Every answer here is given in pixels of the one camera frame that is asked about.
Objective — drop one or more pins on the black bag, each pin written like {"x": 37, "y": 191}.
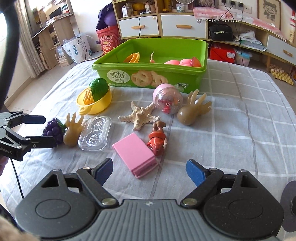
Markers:
{"x": 221, "y": 32}

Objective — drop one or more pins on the brown rubber octopus toy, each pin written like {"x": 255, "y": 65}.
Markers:
{"x": 188, "y": 114}

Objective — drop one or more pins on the purple toy grapes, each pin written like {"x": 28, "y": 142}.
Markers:
{"x": 56, "y": 129}

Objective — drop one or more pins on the beige starfish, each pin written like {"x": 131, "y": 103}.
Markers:
{"x": 140, "y": 116}

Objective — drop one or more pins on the green plastic storage box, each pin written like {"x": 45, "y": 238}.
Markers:
{"x": 149, "y": 75}

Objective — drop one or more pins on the wooden desk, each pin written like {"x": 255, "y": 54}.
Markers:
{"x": 54, "y": 21}

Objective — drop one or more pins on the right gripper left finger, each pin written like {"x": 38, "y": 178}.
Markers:
{"x": 103, "y": 171}

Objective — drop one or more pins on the pink beaded string toy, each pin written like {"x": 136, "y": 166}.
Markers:
{"x": 151, "y": 58}

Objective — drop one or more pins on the white desk fan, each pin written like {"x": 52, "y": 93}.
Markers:
{"x": 182, "y": 6}

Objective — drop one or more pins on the green toy vegetable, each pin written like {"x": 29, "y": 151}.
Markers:
{"x": 99, "y": 87}

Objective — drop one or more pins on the pink capsule ball toy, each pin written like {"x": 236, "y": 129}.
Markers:
{"x": 167, "y": 98}

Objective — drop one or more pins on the wooden tv cabinet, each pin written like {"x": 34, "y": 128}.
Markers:
{"x": 184, "y": 25}

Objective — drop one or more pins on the framed cartoon girl picture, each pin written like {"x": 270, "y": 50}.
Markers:
{"x": 269, "y": 11}

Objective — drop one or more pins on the clear plastic case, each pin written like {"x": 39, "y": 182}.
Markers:
{"x": 95, "y": 134}

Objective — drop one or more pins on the yellow toy cup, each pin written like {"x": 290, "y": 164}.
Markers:
{"x": 132, "y": 58}

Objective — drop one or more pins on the white paper shopping bag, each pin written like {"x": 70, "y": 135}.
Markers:
{"x": 78, "y": 48}

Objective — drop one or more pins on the red printed bucket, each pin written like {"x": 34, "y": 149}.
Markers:
{"x": 109, "y": 38}

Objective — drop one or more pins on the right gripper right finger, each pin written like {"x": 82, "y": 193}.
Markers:
{"x": 196, "y": 172}

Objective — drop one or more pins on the pink sponge block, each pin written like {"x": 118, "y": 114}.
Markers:
{"x": 136, "y": 155}

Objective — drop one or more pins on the grey checked table cloth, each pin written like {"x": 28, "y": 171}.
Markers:
{"x": 251, "y": 126}

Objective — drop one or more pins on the pink toy pig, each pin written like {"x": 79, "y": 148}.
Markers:
{"x": 193, "y": 62}

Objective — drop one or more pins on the red cardboard box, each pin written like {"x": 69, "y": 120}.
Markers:
{"x": 222, "y": 52}

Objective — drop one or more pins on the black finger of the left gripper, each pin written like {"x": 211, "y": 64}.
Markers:
{"x": 33, "y": 119}
{"x": 42, "y": 141}

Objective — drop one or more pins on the pink checked cloth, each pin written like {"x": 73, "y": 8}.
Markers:
{"x": 213, "y": 15}

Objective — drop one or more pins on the red toy figure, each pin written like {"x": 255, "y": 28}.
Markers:
{"x": 157, "y": 139}

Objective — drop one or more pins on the small brown octopus toy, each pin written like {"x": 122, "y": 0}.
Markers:
{"x": 73, "y": 130}

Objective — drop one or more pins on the yellow egg tray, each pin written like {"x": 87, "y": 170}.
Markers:
{"x": 278, "y": 73}

